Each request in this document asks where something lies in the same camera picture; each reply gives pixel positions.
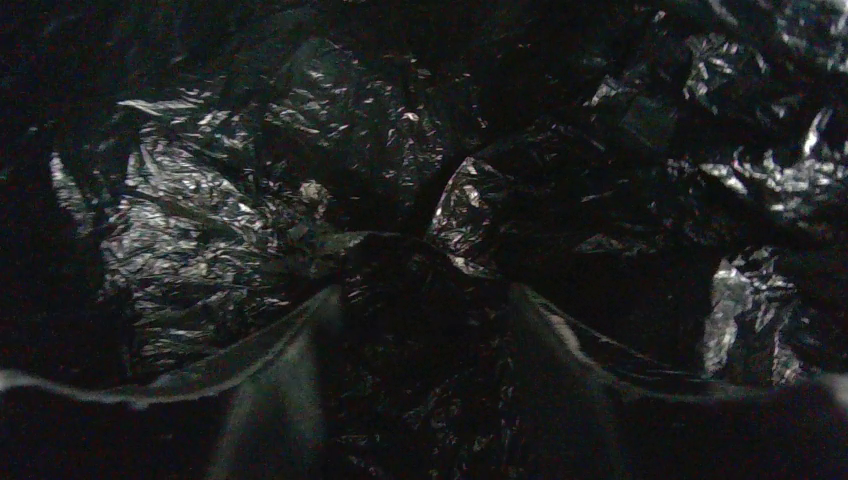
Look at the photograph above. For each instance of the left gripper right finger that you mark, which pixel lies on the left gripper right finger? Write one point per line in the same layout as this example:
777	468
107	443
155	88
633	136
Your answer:
592	408

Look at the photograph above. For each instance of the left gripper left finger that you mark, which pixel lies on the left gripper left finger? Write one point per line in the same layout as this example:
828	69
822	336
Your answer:
251	411

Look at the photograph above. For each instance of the black plastic trash bag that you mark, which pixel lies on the black plastic trash bag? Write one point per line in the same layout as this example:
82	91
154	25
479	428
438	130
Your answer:
178	175

